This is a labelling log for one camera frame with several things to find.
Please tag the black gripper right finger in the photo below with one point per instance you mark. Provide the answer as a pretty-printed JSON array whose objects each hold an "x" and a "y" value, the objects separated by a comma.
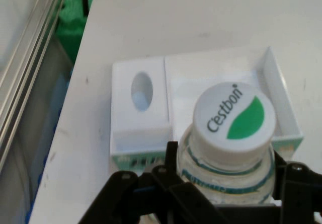
[{"x": 299, "y": 191}]

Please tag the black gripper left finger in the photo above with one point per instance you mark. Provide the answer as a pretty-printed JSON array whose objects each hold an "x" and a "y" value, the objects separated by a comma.
[{"x": 161, "y": 196}]

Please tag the clear water bottle green label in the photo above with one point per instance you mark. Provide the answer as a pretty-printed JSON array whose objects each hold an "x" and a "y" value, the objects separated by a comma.
[{"x": 234, "y": 118}]

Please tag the white plastic organizer box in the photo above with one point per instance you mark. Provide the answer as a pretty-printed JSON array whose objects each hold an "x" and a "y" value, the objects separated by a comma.
[{"x": 141, "y": 123}]

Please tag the aluminium frame rail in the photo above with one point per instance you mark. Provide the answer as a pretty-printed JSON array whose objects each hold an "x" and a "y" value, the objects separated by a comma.
[{"x": 27, "y": 58}]

